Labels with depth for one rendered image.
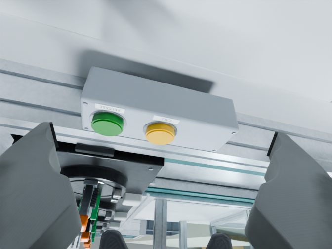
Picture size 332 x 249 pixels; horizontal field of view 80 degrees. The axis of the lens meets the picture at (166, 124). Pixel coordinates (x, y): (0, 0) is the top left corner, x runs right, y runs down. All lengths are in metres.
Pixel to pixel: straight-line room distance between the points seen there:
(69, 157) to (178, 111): 0.21
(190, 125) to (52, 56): 0.23
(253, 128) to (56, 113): 0.34
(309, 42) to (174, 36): 0.18
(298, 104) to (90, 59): 0.38
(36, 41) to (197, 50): 0.23
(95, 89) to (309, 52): 0.30
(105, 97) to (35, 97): 0.13
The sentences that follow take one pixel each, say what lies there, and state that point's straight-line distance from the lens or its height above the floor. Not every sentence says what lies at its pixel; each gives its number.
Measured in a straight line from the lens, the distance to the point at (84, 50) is 0.33.
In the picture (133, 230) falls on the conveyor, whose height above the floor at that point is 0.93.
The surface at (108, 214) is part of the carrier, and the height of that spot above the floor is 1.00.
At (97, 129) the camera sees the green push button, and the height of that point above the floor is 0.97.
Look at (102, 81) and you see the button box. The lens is 0.27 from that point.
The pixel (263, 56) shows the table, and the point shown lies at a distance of 0.34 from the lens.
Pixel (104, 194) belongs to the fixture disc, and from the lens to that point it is 0.49.
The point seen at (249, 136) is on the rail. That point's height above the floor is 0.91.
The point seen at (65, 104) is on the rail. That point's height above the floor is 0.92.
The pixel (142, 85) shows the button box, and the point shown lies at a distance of 0.27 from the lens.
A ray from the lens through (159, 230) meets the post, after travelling 0.60.
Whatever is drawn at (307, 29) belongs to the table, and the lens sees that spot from 0.34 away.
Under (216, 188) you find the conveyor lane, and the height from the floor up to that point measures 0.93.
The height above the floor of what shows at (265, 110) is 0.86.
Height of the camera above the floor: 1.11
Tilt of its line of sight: 34 degrees down
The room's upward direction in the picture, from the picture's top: 178 degrees counter-clockwise
